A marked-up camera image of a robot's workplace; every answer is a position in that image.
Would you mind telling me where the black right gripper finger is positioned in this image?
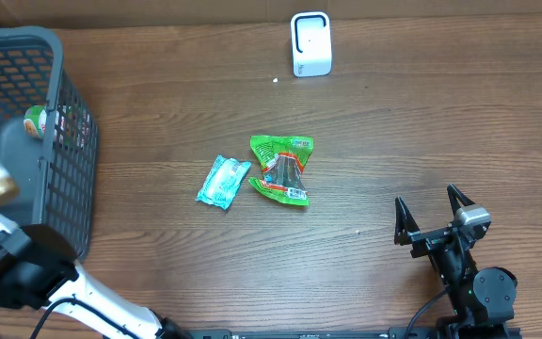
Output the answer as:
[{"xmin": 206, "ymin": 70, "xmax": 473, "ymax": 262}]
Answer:
[
  {"xmin": 447, "ymin": 184, "xmax": 475, "ymax": 216},
  {"xmin": 394, "ymin": 197, "xmax": 420, "ymax": 238}
]

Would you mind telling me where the white barcode scanner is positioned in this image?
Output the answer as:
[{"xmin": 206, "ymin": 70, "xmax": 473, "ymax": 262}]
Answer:
[{"xmin": 290, "ymin": 11, "xmax": 332, "ymax": 78}]

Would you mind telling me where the dark grey plastic basket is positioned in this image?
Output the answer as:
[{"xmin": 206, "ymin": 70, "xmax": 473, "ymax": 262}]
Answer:
[{"xmin": 0, "ymin": 26, "xmax": 100, "ymax": 259}]

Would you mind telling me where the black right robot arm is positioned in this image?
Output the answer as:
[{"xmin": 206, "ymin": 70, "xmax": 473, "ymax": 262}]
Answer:
[{"xmin": 394, "ymin": 184, "xmax": 521, "ymax": 338}]

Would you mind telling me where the green snack bag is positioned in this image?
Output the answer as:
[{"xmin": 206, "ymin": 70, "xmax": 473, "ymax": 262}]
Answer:
[{"xmin": 248, "ymin": 135, "xmax": 314, "ymax": 206}]

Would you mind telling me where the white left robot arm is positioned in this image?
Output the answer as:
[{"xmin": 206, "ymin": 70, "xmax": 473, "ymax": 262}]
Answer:
[{"xmin": 0, "ymin": 214, "xmax": 189, "ymax": 338}]

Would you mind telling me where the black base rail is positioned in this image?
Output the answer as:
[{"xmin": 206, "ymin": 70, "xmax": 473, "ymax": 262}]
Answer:
[{"xmin": 188, "ymin": 327, "xmax": 523, "ymax": 339}]

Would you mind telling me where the teal wet wipes packet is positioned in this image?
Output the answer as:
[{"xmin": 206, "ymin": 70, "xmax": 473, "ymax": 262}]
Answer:
[{"xmin": 196, "ymin": 154, "xmax": 251, "ymax": 210}]

